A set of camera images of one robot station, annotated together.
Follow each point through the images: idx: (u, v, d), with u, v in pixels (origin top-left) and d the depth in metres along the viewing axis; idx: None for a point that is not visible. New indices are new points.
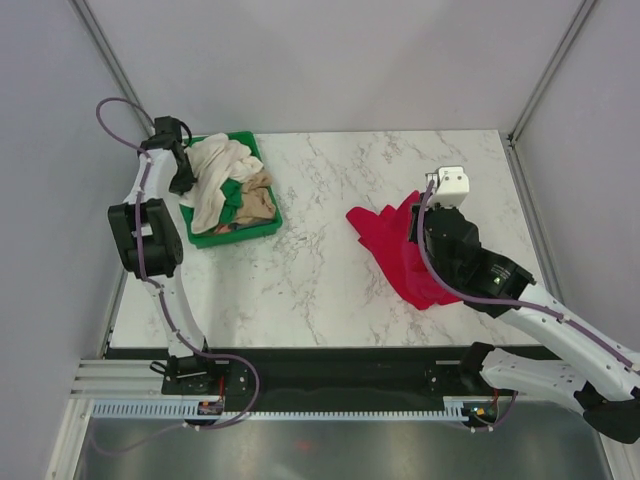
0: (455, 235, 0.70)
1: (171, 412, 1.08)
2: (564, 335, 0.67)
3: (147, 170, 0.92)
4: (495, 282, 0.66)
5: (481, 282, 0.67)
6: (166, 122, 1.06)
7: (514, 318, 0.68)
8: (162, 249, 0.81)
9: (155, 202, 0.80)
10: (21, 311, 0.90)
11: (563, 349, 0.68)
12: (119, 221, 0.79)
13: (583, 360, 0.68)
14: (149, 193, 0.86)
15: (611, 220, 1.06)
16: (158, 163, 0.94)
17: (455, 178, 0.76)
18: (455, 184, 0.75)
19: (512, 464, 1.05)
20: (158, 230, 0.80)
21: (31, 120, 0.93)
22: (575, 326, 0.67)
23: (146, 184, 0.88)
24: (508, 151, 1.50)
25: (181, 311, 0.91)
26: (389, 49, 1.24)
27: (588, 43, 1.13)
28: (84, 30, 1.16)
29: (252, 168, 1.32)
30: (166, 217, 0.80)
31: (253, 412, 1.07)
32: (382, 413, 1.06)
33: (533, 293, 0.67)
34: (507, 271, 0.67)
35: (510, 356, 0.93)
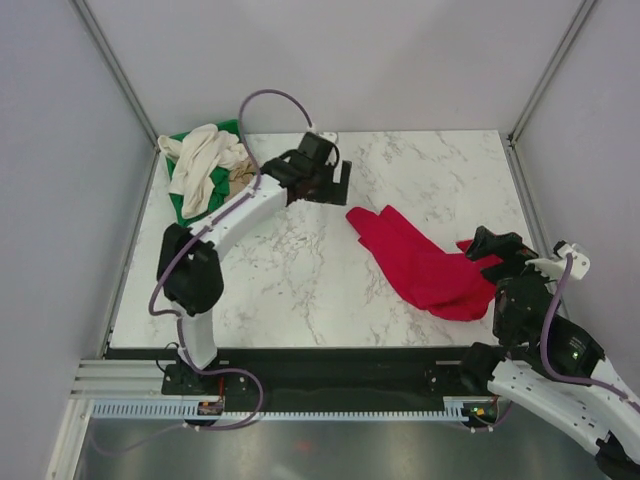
0: (536, 308, 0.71)
1: (172, 412, 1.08)
2: (622, 414, 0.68)
3: (241, 201, 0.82)
4: (571, 356, 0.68)
5: (556, 353, 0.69)
6: (311, 145, 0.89)
7: (581, 391, 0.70)
8: (188, 292, 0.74)
9: (210, 247, 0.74)
10: (21, 311, 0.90)
11: (615, 422, 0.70)
12: (169, 239, 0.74)
13: (634, 439, 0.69)
14: (214, 232, 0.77)
15: (611, 219, 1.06)
16: (257, 200, 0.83)
17: (580, 261, 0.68)
18: (578, 268, 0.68)
19: (511, 464, 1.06)
20: (195, 274, 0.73)
21: (30, 119, 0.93)
22: (636, 407, 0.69)
23: (222, 219, 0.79)
24: (508, 151, 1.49)
25: (195, 338, 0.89)
26: (389, 49, 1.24)
27: (588, 43, 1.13)
28: (84, 30, 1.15)
29: (239, 154, 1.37)
30: (211, 266, 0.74)
31: (264, 412, 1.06)
32: (383, 413, 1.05)
33: (604, 371, 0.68)
34: (584, 346, 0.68)
35: (525, 375, 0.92)
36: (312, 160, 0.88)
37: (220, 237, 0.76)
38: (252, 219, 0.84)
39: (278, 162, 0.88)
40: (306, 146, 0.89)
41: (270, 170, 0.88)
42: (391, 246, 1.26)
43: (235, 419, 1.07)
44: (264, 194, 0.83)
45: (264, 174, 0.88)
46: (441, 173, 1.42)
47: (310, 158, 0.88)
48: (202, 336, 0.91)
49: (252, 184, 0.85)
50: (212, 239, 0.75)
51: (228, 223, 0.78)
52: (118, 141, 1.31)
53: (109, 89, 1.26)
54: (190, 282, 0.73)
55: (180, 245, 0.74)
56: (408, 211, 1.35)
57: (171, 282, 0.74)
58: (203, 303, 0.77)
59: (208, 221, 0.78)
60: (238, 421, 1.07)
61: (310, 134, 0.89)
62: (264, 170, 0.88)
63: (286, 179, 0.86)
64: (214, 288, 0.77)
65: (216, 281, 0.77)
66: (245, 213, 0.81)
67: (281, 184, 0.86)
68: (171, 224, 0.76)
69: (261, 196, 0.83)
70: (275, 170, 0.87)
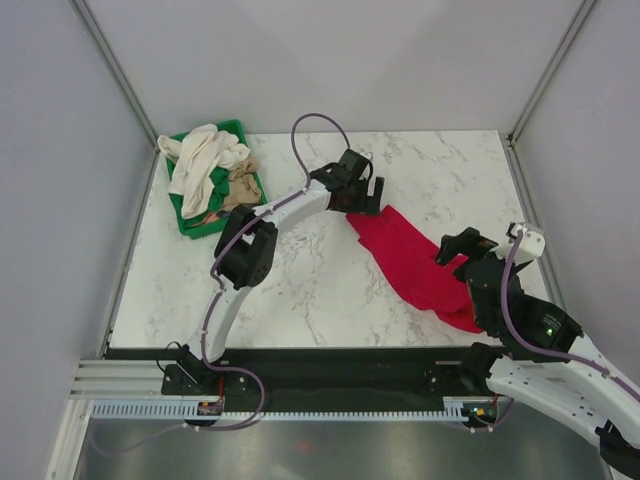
0: (494, 284, 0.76)
1: (172, 412, 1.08)
2: (606, 390, 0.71)
3: (295, 196, 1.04)
4: (547, 333, 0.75)
5: (532, 331, 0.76)
6: (351, 162, 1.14)
7: (561, 368, 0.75)
8: (246, 263, 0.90)
9: (270, 226, 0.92)
10: (21, 311, 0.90)
11: (601, 401, 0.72)
12: (238, 215, 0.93)
13: (622, 417, 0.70)
14: (274, 216, 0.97)
15: (610, 219, 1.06)
16: (308, 197, 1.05)
17: (534, 238, 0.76)
18: (533, 245, 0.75)
19: (511, 464, 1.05)
20: (256, 247, 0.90)
21: (30, 120, 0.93)
22: (619, 382, 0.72)
23: (280, 207, 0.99)
24: (508, 151, 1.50)
25: (222, 318, 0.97)
26: (388, 50, 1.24)
27: (587, 44, 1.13)
28: (84, 31, 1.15)
29: (239, 154, 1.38)
30: (268, 243, 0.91)
31: (265, 412, 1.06)
32: (383, 413, 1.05)
33: (581, 347, 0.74)
34: (559, 323, 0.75)
35: (522, 372, 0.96)
36: (350, 172, 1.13)
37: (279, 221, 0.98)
38: (298, 213, 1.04)
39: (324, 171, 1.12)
40: (347, 162, 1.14)
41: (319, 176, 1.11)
42: (391, 245, 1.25)
43: (236, 419, 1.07)
44: (313, 194, 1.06)
45: (314, 178, 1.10)
46: (441, 173, 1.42)
47: (348, 173, 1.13)
48: (225, 324, 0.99)
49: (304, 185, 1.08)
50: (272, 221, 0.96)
51: (285, 211, 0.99)
52: (118, 141, 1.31)
53: (109, 89, 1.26)
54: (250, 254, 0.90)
55: (244, 222, 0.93)
56: (408, 211, 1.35)
57: (231, 254, 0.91)
58: (255, 276, 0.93)
59: (270, 206, 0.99)
60: (239, 421, 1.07)
61: (350, 153, 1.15)
62: (314, 175, 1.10)
63: (330, 186, 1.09)
64: (264, 266, 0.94)
65: (268, 259, 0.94)
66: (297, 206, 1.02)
67: (327, 190, 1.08)
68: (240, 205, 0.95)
69: (311, 195, 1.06)
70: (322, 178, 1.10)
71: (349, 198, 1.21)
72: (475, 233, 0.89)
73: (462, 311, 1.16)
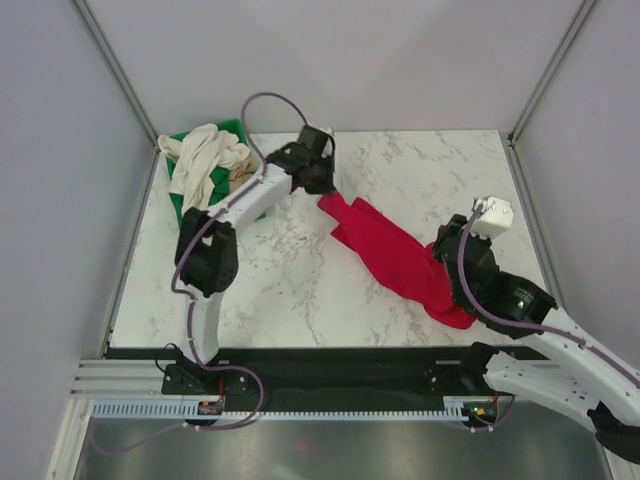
0: (470, 259, 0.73)
1: (171, 412, 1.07)
2: (585, 362, 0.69)
3: (253, 186, 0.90)
4: (518, 305, 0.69)
5: (504, 304, 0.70)
6: (309, 139, 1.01)
7: (535, 342, 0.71)
8: (208, 269, 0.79)
9: (227, 227, 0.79)
10: (21, 311, 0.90)
11: (582, 375, 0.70)
12: (190, 219, 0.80)
13: (603, 388, 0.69)
14: (230, 214, 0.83)
15: (610, 219, 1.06)
16: (268, 184, 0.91)
17: (500, 209, 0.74)
18: (498, 216, 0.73)
19: (511, 464, 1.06)
20: (214, 253, 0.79)
21: (31, 121, 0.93)
22: (598, 353, 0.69)
23: (235, 202, 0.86)
24: (508, 151, 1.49)
25: (204, 322, 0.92)
26: (388, 50, 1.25)
27: (588, 43, 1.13)
28: (85, 31, 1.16)
29: (239, 154, 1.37)
30: (230, 243, 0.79)
31: (264, 412, 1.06)
32: (384, 413, 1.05)
33: (555, 318, 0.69)
34: (530, 295, 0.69)
35: (516, 364, 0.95)
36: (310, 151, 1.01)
37: (235, 220, 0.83)
38: (261, 203, 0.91)
39: (283, 152, 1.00)
40: (306, 139, 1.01)
41: (276, 158, 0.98)
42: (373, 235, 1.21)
43: (235, 418, 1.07)
44: (271, 180, 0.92)
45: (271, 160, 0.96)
46: (441, 173, 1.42)
47: (310, 150, 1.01)
48: (209, 326, 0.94)
49: (261, 171, 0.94)
50: (228, 221, 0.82)
51: (242, 206, 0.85)
52: (118, 141, 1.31)
53: (109, 89, 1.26)
54: (212, 259, 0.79)
55: (200, 224, 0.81)
56: (408, 211, 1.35)
57: (190, 260, 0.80)
58: (221, 282, 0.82)
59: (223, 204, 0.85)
60: (238, 421, 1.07)
61: (307, 129, 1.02)
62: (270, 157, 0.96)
63: (289, 166, 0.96)
64: (230, 268, 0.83)
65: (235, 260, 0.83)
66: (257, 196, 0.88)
67: (287, 172, 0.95)
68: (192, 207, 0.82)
69: (271, 181, 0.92)
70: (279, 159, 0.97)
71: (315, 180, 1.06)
72: (461, 217, 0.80)
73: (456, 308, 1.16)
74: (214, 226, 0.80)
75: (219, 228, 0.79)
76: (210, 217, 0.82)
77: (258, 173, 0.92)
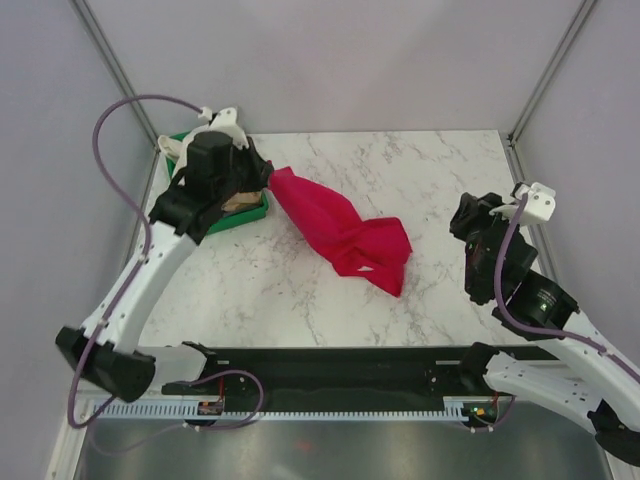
0: (514, 258, 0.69)
1: (172, 412, 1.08)
2: (604, 370, 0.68)
3: (133, 274, 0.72)
4: (541, 307, 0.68)
5: (527, 305, 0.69)
6: (202, 164, 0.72)
7: (555, 348, 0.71)
8: (109, 385, 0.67)
9: (109, 349, 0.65)
10: (21, 311, 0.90)
11: (598, 381, 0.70)
12: (63, 350, 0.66)
13: (621, 399, 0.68)
14: (110, 327, 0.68)
15: (610, 220, 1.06)
16: (152, 264, 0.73)
17: (543, 201, 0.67)
18: (541, 209, 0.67)
19: (511, 464, 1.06)
20: (102, 376, 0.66)
21: (30, 120, 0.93)
22: (618, 363, 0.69)
23: (116, 305, 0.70)
24: (508, 151, 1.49)
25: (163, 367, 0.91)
26: (387, 50, 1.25)
27: (588, 42, 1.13)
28: (84, 30, 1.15)
29: None
30: (122, 365, 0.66)
31: (264, 412, 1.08)
32: (383, 413, 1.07)
33: (576, 323, 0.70)
34: (553, 296, 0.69)
35: (516, 364, 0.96)
36: (207, 178, 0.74)
37: (121, 333, 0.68)
38: (155, 285, 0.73)
39: (175, 195, 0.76)
40: (200, 164, 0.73)
41: (162, 211, 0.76)
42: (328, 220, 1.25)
43: (236, 418, 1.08)
44: (159, 252, 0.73)
45: (156, 219, 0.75)
46: (441, 173, 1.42)
47: (210, 177, 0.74)
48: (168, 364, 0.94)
49: (144, 246, 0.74)
50: (112, 339, 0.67)
51: (125, 308, 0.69)
52: (118, 140, 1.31)
53: (109, 89, 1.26)
54: (106, 380, 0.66)
55: (78, 348, 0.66)
56: (408, 211, 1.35)
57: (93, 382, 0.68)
58: (131, 391, 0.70)
59: (101, 315, 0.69)
60: (240, 421, 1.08)
61: (196, 147, 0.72)
62: (153, 218, 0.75)
63: (184, 215, 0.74)
64: (139, 372, 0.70)
65: (142, 364, 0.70)
66: (142, 287, 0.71)
67: (177, 229, 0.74)
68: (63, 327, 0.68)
69: (156, 256, 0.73)
70: (171, 205, 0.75)
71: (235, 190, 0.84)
72: (495, 199, 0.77)
73: (389, 275, 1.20)
74: (96, 348, 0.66)
75: (99, 353, 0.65)
76: (87, 338, 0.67)
77: (140, 249, 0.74)
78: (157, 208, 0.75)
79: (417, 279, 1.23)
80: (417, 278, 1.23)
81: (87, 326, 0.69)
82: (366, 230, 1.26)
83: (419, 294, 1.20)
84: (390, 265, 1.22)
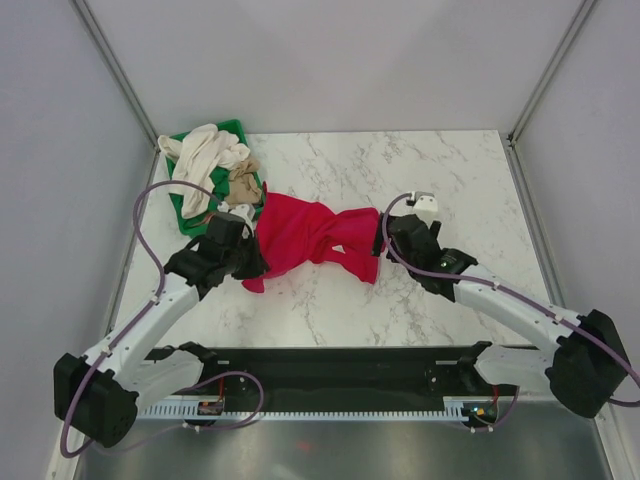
0: (406, 230, 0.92)
1: (172, 412, 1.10)
2: (494, 299, 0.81)
3: (144, 311, 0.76)
4: (442, 265, 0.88)
5: (433, 267, 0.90)
6: (220, 232, 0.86)
7: (462, 294, 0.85)
8: (92, 424, 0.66)
9: (109, 376, 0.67)
10: (20, 311, 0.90)
11: (502, 314, 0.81)
12: (61, 377, 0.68)
13: (516, 321, 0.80)
14: (113, 358, 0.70)
15: (611, 219, 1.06)
16: (163, 305, 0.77)
17: (427, 200, 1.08)
18: (427, 204, 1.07)
19: (512, 465, 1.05)
20: (91, 409, 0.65)
21: (30, 120, 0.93)
22: (508, 291, 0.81)
23: (122, 338, 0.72)
24: (508, 151, 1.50)
25: (161, 382, 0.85)
26: (387, 50, 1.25)
27: (588, 42, 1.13)
28: (84, 30, 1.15)
29: (239, 154, 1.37)
30: (111, 401, 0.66)
31: (266, 412, 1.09)
32: (381, 413, 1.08)
33: (473, 270, 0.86)
34: (454, 257, 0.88)
35: (500, 349, 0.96)
36: (220, 245, 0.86)
37: (122, 364, 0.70)
38: (161, 327, 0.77)
39: (189, 255, 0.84)
40: (216, 231, 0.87)
41: (176, 265, 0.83)
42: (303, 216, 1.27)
43: (237, 419, 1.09)
44: (169, 297, 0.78)
45: (170, 271, 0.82)
46: (441, 173, 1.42)
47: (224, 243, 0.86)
48: (168, 380, 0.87)
49: (156, 289, 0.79)
50: (112, 368, 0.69)
51: (130, 342, 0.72)
52: (118, 140, 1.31)
53: (108, 88, 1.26)
54: (92, 416, 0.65)
55: (75, 378, 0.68)
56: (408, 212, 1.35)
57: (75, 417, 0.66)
58: (111, 436, 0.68)
59: (106, 344, 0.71)
60: (240, 421, 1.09)
61: (219, 220, 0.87)
62: (169, 268, 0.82)
63: (194, 270, 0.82)
64: (122, 414, 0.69)
65: (129, 406, 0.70)
66: (149, 325, 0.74)
67: (189, 281, 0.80)
68: (66, 354, 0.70)
69: (169, 298, 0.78)
70: (183, 264, 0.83)
71: (239, 262, 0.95)
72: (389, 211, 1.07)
73: (361, 261, 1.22)
74: (92, 379, 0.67)
75: (96, 382, 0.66)
76: (88, 366, 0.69)
77: (152, 292, 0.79)
78: (169, 263, 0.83)
79: None
80: None
81: (89, 354, 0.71)
82: (336, 222, 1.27)
83: (419, 294, 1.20)
84: (362, 250, 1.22)
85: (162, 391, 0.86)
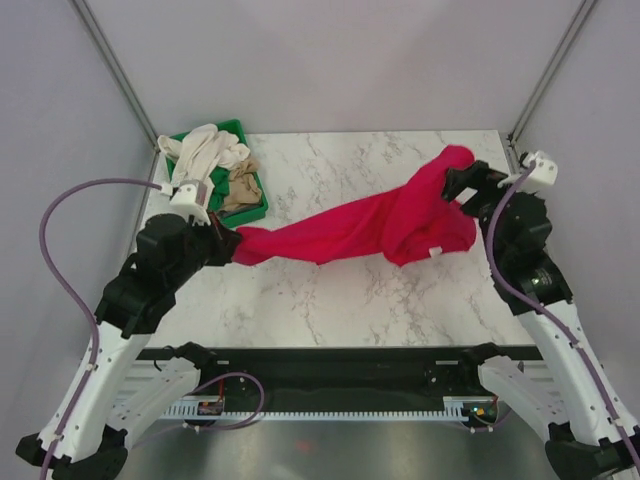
0: (525, 221, 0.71)
1: (172, 412, 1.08)
2: (566, 360, 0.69)
3: (84, 382, 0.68)
4: (533, 280, 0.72)
5: (520, 276, 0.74)
6: (152, 256, 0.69)
7: (531, 324, 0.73)
8: None
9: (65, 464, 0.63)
10: (21, 311, 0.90)
11: (560, 373, 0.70)
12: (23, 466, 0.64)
13: (571, 392, 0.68)
14: (66, 440, 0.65)
15: (610, 220, 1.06)
16: (101, 370, 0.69)
17: (547, 167, 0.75)
18: (545, 174, 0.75)
19: (511, 466, 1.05)
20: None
21: (29, 121, 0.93)
22: (584, 359, 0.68)
23: (70, 416, 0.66)
24: (508, 151, 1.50)
25: (154, 402, 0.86)
26: (386, 51, 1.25)
27: (587, 44, 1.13)
28: (84, 31, 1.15)
29: (239, 154, 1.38)
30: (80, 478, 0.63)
31: (265, 412, 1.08)
32: (383, 413, 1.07)
33: (558, 307, 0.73)
34: (549, 277, 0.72)
35: (512, 368, 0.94)
36: (158, 268, 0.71)
37: (77, 445, 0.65)
38: (110, 387, 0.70)
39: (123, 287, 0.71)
40: (148, 253, 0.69)
41: (108, 304, 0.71)
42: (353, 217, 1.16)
43: (236, 419, 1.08)
44: (107, 357, 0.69)
45: (102, 318, 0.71)
46: None
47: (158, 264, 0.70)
48: (160, 400, 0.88)
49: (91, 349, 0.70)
50: (67, 451, 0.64)
51: (79, 419, 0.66)
52: (118, 141, 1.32)
53: (108, 89, 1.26)
54: None
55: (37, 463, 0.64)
56: None
57: None
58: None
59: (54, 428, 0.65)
60: (239, 421, 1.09)
61: (144, 238, 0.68)
62: (101, 316, 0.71)
63: (130, 310, 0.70)
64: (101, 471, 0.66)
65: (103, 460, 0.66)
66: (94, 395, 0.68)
67: (124, 332, 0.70)
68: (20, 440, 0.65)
69: (105, 360, 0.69)
70: (117, 301, 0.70)
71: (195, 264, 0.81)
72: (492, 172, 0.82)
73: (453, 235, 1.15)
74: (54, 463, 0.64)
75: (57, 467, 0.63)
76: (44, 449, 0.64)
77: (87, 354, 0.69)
78: (101, 305, 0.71)
79: (417, 279, 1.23)
80: (416, 278, 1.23)
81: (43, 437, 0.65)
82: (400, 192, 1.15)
83: (419, 293, 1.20)
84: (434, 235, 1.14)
85: (158, 409, 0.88)
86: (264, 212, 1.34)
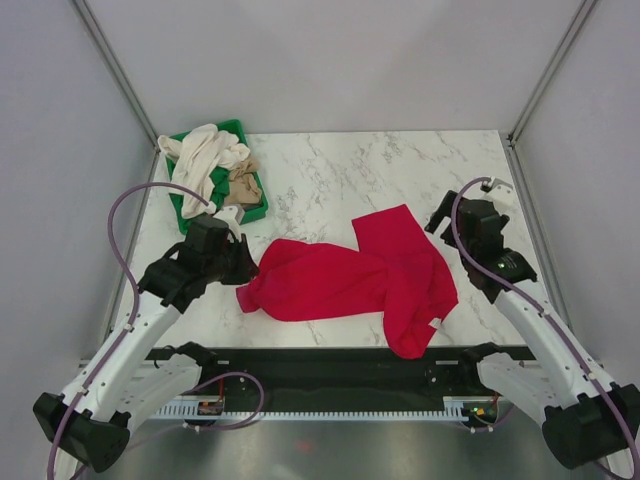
0: (476, 213, 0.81)
1: (171, 412, 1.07)
2: (537, 329, 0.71)
3: (119, 342, 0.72)
4: (500, 266, 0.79)
5: (489, 264, 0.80)
6: (199, 240, 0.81)
7: (505, 305, 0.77)
8: (82, 455, 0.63)
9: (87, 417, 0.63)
10: (20, 311, 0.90)
11: (535, 344, 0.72)
12: (41, 419, 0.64)
13: (548, 359, 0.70)
14: (90, 395, 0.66)
15: (610, 221, 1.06)
16: (136, 332, 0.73)
17: (505, 190, 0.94)
18: (504, 196, 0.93)
19: (510, 466, 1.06)
20: (77, 445, 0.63)
21: (29, 121, 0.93)
22: (554, 325, 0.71)
23: (97, 373, 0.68)
24: (508, 151, 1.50)
25: (156, 393, 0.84)
26: (386, 52, 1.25)
27: (587, 44, 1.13)
28: (84, 32, 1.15)
29: (239, 154, 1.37)
30: (96, 435, 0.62)
31: (265, 412, 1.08)
32: (382, 413, 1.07)
33: (531, 286, 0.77)
34: (514, 263, 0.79)
35: (515, 367, 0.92)
36: (201, 254, 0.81)
37: (99, 402, 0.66)
38: (140, 352, 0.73)
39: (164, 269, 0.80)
40: (196, 239, 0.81)
41: (151, 280, 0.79)
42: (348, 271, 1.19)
43: (235, 419, 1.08)
44: (144, 321, 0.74)
45: (144, 288, 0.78)
46: (441, 173, 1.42)
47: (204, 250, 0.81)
48: (161, 392, 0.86)
49: (130, 315, 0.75)
50: (89, 406, 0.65)
51: (106, 376, 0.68)
52: (118, 142, 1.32)
53: (108, 90, 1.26)
54: (80, 449, 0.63)
55: (54, 419, 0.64)
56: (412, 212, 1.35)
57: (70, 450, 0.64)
58: (105, 460, 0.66)
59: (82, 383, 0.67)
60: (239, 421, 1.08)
61: (199, 226, 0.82)
62: (143, 286, 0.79)
63: (170, 287, 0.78)
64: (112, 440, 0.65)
65: (117, 428, 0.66)
66: (123, 356, 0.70)
67: (165, 301, 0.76)
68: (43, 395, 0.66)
69: (140, 326, 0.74)
70: (160, 279, 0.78)
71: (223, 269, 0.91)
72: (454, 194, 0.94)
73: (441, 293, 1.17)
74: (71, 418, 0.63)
75: (75, 422, 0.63)
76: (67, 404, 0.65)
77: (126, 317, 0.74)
78: (144, 280, 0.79)
79: None
80: None
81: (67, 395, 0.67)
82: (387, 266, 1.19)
83: None
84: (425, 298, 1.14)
85: (159, 400, 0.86)
86: (264, 212, 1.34)
